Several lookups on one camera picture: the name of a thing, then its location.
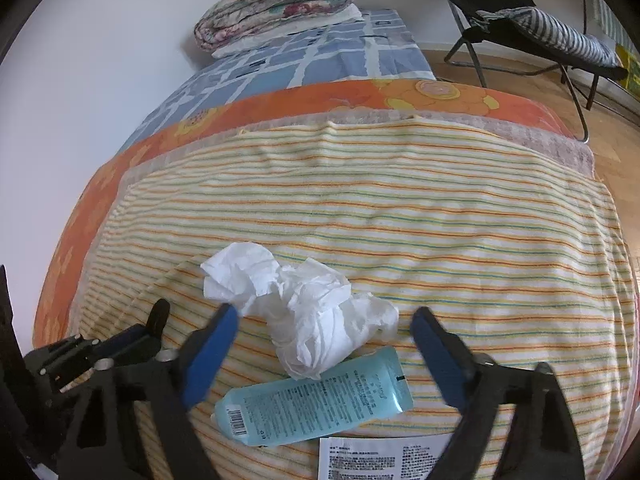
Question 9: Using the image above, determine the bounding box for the blue checked bed sheet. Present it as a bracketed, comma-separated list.
[120, 7, 436, 148]

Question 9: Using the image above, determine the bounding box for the white printed paper leaflet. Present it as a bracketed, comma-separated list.
[318, 435, 458, 480]

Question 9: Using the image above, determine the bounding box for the teal tube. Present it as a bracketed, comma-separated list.
[210, 346, 415, 447]

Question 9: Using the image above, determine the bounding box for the yellow box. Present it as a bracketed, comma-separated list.
[615, 45, 640, 96]

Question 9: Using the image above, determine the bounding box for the folded floral quilt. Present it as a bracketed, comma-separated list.
[194, 0, 358, 53]

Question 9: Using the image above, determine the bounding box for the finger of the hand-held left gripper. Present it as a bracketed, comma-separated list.
[144, 299, 172, 342]
[50, 324, 163, 393]

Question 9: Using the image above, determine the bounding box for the white tissue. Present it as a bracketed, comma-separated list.
[200, 242, 401, 381]

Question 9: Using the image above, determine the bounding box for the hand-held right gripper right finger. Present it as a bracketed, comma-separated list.
[410, 306, 586, 480]

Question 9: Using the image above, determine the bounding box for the yellow striped towel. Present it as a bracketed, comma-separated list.
[67, 122, 638, 480]

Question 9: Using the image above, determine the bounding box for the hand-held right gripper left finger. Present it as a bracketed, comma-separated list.
[60, 302, 241, 480]

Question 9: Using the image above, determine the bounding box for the striped cloth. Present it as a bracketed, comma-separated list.
[475, 6, 623, 68]

